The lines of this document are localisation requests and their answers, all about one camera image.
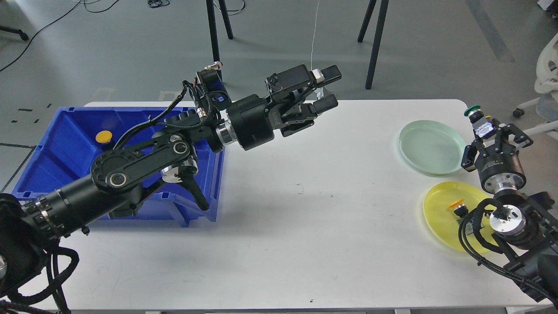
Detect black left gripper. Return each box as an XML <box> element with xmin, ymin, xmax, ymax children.
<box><xmin>216</xmin><ymin>65</ymin><xmax>342</xmax><ymax>151</ymax></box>

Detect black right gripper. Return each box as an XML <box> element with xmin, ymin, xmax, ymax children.
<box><xmin>461</xmin><ymin>123</ymin><xmax>534</xmax><ymax>195</ymax></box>

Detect green push button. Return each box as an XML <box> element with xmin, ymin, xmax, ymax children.
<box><xmin>464</xmin><ymin>105</ymin><xmax>497</xmax><ymax>140</ymax></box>

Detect yellow push button front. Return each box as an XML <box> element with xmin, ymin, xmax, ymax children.
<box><xmin>448</xmin><ymin>199</ymin><xmax>473</xmax><ymax>235</ymax></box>

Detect yellow push button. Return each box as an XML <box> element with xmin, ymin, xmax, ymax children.
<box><xmin>448</xmin><ymin>199</ymin><xmax>473</xmax><ymax>235</ymax></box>
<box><xmin>95</xmin><ymin>130</ymin><xmax>113</xmax><ymax>145</ymax></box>

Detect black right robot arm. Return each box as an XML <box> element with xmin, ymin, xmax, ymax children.
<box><xmin>458</xmin><ymin>120</ymin><xmax>557</xmax><ymax>307</ymax></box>

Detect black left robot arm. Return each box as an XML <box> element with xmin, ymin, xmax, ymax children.
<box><xmin>1</xmin><ymin>61</ymin><xmax>342</xmax><ymax>314</ymax></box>

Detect pale green plate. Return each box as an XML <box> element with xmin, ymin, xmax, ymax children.
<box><xmin>397</xmin><ymin>120</ymin><xmax>466</xmax><ymax>176</ymax></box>

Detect yellow plate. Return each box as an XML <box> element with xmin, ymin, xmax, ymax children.
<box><xmin>423</xmin><ymin>181</ymin><xmax>489</xmax><ymax>253</ymax></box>

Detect yellow push button back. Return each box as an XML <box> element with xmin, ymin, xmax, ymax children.
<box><xmin>95</xmin><ymin>130</ymin><xmax>113</xmax><ymax>145</ymax></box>

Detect white office chair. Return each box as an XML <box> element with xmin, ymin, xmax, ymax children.
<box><xmin>512</xmin><ymin>34</ymin><xmax>558</xmax><ymax>140</ymax></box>

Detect black stand legs right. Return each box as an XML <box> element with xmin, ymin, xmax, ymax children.
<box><xmin>357</xmin><ymin>0</ymin><xmax>389</xmax><ymax>90</ymax></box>

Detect black stand legs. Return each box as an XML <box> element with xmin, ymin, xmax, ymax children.
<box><xmin>205</xmin><ymin>0</ymin><xmax>235</xmax><ymax>62</ymax></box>
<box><xmin>357</xmin><ymin>0</ymin><xmax>389</xmax><ymax>90</ymax></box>

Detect black stand legs left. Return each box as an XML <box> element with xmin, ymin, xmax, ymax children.
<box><xmin>205</xmin><ymin>0</ymin><xmax>235</xmax><ymax>62</ymax></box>

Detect blue plastic bin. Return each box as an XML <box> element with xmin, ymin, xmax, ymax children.
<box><xmin>10</xmin><ymin>106</ymin><xmax>225</xmax><ymax>227</ymax></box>

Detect white cable with plug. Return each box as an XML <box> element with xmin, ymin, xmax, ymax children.
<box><xmin>307</xmin><ymin>0</ymin><xmax>327</xmax><ymax>101</ymax></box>

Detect black floor cable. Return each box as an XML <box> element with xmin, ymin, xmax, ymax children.
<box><xmin>0</xmin><ymin>0</ymin><xmax>119</xmax><ymax>71</ymax></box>

